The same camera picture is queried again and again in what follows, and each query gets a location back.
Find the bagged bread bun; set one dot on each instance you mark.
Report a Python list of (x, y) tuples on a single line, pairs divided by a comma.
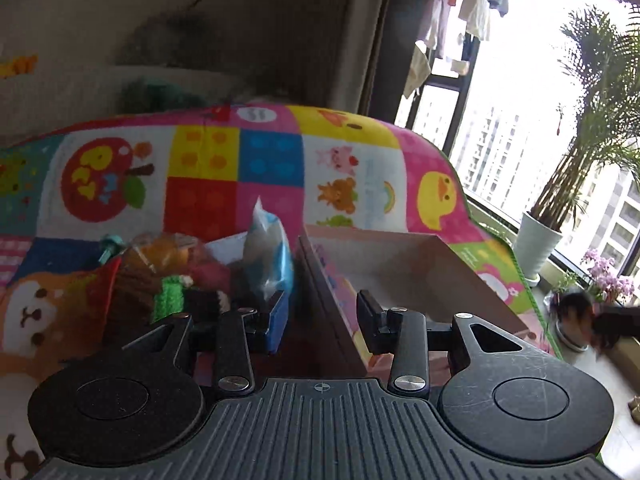
[(151, 257)]

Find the pink orchid pot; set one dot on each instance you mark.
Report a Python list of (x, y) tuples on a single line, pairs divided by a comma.
[(598, 314)]

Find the white paper card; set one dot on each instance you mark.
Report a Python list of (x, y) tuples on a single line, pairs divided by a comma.
[(228, 250)]

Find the blue white tissue pack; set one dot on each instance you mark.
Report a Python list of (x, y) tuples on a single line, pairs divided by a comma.
[(267, 260)]

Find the tall potted palm plant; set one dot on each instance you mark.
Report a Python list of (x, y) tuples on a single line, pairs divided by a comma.
[(602, 61)]

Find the pink cardboard box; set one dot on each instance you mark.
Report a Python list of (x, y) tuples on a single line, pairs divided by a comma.
[(414, 271)]

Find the hanging laundry clothes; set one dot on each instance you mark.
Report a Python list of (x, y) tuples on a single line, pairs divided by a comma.
[(472, 15)]

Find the green crochet doll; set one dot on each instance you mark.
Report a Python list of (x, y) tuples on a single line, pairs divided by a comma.
[(170, 300)]

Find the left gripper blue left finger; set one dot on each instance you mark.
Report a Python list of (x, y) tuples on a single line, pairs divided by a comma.
[(278, 311)]

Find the grey round wall ornament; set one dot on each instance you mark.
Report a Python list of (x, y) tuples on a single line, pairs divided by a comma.
[(184, 38)]

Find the colourful cartoon play mat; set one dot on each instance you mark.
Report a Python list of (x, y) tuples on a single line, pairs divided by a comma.
[(200, 173)]

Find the teal knitted cloth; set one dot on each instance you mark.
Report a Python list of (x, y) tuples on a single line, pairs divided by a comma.
[(148, 96)]

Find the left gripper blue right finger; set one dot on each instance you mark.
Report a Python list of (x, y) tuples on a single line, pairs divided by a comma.
[(370, 316)]

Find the teal plastic hand crank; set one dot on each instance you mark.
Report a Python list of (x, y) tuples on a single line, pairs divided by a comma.
[(111, 246)]

